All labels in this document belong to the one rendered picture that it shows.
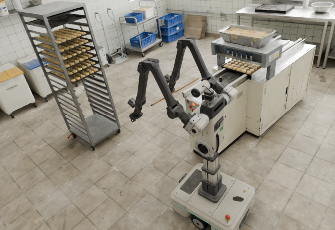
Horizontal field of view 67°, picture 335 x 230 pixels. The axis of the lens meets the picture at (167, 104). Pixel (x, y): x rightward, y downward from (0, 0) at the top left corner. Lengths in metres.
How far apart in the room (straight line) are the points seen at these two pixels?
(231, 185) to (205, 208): 0.35
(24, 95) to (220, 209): 3.89
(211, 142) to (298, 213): 1.23
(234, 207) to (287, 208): 0.60
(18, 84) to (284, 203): 4.33
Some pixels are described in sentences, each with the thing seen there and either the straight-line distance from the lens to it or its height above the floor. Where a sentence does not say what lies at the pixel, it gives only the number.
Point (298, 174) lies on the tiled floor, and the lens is 3.15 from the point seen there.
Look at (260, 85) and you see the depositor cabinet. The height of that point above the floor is 0.81.
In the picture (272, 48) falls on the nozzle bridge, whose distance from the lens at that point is 2.95.
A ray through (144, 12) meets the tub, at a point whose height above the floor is 0.94.
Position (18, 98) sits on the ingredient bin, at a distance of 5.12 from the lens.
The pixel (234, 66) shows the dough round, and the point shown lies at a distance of 3.18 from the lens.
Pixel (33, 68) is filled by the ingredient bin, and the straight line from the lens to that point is 5.05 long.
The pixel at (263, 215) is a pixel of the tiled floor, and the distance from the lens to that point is 2.75.
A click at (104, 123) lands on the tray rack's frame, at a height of 0.15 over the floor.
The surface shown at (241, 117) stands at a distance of 3.21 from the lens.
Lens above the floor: 2.26
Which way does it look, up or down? 32 degrees down
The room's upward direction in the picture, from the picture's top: 9 degrees counter-clockwise
